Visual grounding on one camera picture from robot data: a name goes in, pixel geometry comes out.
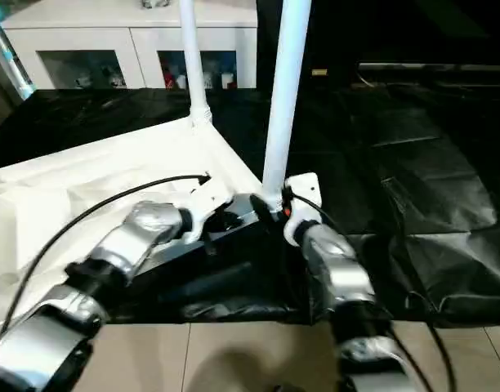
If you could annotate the teal patterned hanging cloth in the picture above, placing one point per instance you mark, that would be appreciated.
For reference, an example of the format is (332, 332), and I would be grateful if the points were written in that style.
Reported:
(17, 69)

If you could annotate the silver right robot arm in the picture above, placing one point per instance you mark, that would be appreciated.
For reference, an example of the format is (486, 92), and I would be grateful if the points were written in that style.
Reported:
(340, 261)

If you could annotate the small tan label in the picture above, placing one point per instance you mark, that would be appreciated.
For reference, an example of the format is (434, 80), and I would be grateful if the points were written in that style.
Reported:
(320, 72)

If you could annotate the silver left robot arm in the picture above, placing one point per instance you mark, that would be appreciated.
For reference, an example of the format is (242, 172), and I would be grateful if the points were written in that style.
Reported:
(139, 232)

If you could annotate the white cabinet with glass doors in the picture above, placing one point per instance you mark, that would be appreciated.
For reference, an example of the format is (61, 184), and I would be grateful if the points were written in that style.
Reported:
(90, 28)

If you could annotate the red object behind glass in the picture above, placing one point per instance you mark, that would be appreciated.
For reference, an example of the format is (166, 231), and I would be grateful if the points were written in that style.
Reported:
(169, 79)

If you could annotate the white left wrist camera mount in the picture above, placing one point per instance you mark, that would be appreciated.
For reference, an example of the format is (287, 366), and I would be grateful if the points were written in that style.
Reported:
(207, 200)

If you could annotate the clear glass trinket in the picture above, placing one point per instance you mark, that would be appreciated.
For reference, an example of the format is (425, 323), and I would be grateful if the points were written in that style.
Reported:
(156, 3)

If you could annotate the white plastic table top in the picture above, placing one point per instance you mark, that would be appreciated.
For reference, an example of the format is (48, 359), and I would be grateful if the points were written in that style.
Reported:
(111, 163)

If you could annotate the grey curtain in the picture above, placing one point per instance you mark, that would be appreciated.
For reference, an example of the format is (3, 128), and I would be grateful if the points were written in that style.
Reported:
(1, 90)

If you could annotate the black mat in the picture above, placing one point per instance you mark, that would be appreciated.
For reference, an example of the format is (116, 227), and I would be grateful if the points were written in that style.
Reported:
(397, 183)

